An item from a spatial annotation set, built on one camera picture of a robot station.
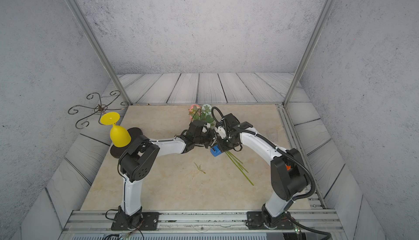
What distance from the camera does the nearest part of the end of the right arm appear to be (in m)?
0.64

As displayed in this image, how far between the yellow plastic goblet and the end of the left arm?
26 cm

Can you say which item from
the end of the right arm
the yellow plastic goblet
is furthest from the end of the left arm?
the yellow plastic goblet

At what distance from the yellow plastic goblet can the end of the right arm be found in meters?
0.45

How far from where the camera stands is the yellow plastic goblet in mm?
724

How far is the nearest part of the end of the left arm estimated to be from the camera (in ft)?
2.52

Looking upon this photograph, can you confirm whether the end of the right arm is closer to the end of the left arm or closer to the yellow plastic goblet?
the end of the left arm
